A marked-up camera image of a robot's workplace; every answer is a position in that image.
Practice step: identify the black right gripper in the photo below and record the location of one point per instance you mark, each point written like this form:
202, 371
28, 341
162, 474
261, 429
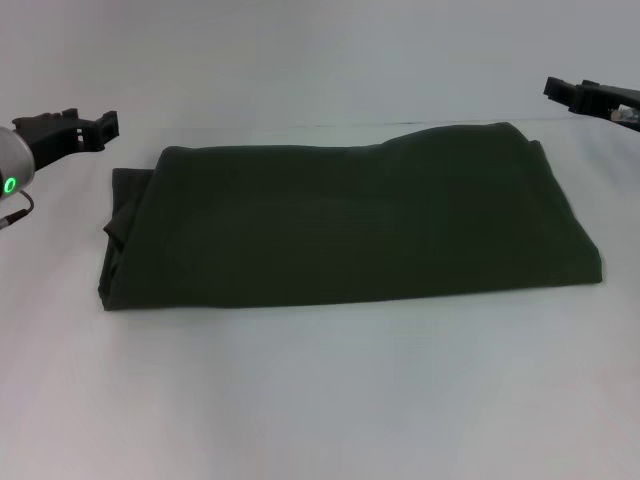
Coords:
612, 102

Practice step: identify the dark green shirt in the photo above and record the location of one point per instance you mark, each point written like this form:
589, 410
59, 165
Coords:
350, 225

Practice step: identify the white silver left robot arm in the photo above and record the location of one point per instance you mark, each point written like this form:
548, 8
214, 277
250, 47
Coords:
12, 165

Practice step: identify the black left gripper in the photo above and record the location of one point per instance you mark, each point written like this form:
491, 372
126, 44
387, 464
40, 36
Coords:
55, 135

